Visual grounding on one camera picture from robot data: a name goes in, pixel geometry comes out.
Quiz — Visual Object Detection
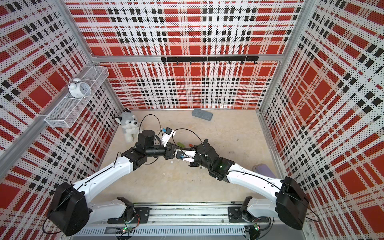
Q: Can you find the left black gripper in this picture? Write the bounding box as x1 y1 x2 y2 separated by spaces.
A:
146 141 181 160

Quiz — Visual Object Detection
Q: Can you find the green usb drive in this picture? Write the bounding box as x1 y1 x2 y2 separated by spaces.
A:
177 142 185 148

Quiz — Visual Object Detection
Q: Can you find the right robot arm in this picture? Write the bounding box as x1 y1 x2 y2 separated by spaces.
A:
186 140 310 230

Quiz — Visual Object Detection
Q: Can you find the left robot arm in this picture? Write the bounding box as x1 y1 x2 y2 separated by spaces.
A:
47 128 176 236

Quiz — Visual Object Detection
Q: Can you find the grey rectangular box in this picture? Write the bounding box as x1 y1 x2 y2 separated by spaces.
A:
192 109 213 121

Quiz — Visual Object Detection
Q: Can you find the husky plush toy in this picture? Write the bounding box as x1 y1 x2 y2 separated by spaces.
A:
115 109 140 144

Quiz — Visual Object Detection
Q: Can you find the lavender tray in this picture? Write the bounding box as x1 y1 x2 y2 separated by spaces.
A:
252 164 276 178

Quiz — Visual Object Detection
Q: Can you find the white alarm clock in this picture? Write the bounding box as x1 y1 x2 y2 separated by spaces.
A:
68 78 91 99

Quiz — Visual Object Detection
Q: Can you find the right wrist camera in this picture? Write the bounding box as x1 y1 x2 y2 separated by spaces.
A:
175 150 196 163

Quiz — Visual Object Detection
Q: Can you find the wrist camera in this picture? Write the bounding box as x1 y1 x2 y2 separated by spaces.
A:
161 127 174 147
175 150 196 163

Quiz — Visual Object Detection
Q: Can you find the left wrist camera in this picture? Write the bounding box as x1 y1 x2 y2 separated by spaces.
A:
161 127 174 147

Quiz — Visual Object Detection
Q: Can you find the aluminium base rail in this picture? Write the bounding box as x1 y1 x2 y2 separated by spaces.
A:
64 203 313 227

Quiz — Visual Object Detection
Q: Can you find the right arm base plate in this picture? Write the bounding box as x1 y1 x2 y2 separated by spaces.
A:
228 207 270 223

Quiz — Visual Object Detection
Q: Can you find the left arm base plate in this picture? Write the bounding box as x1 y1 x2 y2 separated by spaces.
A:
107 208 151 224

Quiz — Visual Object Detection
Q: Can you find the black hook rail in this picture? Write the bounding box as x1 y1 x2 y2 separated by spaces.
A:
161 56 259 63

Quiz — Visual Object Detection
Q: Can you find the white wire basket shelf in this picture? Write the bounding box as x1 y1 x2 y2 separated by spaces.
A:
45 66 109 128

